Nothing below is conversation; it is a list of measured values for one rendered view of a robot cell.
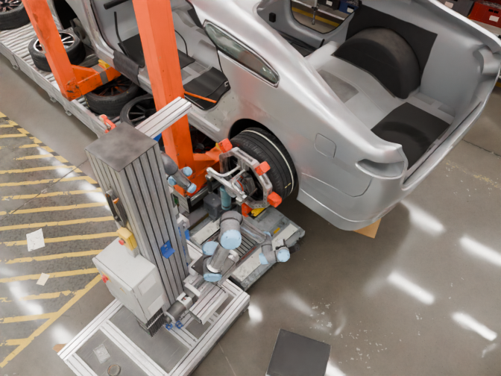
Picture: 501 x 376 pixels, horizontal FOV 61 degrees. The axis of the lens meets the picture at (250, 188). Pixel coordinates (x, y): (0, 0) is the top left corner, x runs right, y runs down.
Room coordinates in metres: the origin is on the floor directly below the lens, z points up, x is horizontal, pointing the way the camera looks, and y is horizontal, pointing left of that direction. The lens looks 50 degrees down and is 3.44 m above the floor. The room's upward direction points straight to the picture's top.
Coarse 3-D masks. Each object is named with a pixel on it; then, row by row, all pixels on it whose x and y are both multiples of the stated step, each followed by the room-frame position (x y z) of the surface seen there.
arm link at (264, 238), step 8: (224, 216) 1.46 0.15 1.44; (232, 216) 1.46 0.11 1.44; (240, 216) 1.51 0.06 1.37; (240, 224) 1.47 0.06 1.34; (248, 224) 1.51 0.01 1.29; (248, 232) 1.48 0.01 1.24; (256, 232) 1.50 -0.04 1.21; (264, 232) 1.57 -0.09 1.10; (256, 240) 1.49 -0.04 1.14; (264, 240) 1.50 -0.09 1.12
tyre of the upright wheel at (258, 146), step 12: (252, 132) 2.48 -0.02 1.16; (264, 132) 2.47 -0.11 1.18; (240, 144) 2.37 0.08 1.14; (252, 144) 2.33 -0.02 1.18; (264, 144) 2.34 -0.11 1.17; (276, 144) 2.36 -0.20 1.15; (264, 156) 2.23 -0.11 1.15; (276, 156) 2.26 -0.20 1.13; (288, 156) 2.29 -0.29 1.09; (228, 168) 2.48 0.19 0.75; (276, 168) 2.17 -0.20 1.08; (288, 168) 2.22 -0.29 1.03; (276, 180) 2.11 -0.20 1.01; (288, 180) 2.17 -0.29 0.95; (276, 192) 2.10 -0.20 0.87; (288, 192) 2.16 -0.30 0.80
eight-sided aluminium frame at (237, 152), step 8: (232, 152) 2.31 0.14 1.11; (240, 152) 2.31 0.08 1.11; (224, 160) 2.46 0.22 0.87; (248, 160) 2.21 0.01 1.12; (256, 160) 2.21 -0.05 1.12; (224, 168) 2.45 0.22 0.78; (256, 176) 2.13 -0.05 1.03; (264, 176) 2.14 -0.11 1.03; (264, 184) 2.08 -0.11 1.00; (264, 192) 2.08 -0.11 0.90; (248, 200) 2.26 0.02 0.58; (264, 200) 2.07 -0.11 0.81
